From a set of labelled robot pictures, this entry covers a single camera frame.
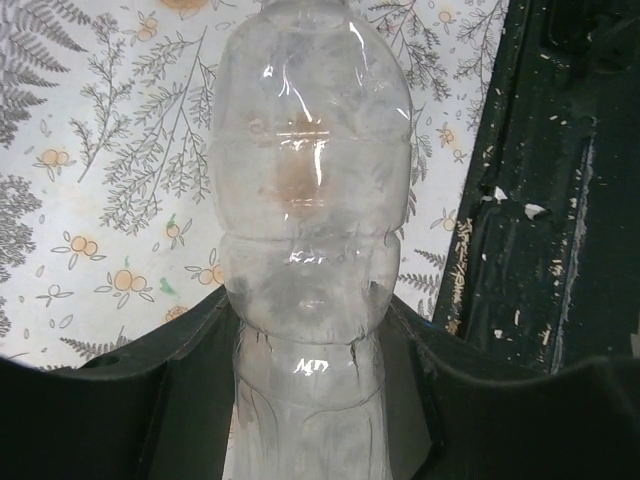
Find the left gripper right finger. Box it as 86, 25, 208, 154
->
379, 298, 639, 479

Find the clear bottle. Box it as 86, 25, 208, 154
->
208, 1, 412, 479

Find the floral tablecloth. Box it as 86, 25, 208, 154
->
1, 0, 508, 370

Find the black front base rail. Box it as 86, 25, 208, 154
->
432, 0, 639, 373

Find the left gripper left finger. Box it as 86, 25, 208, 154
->
1, 289, 238, 479

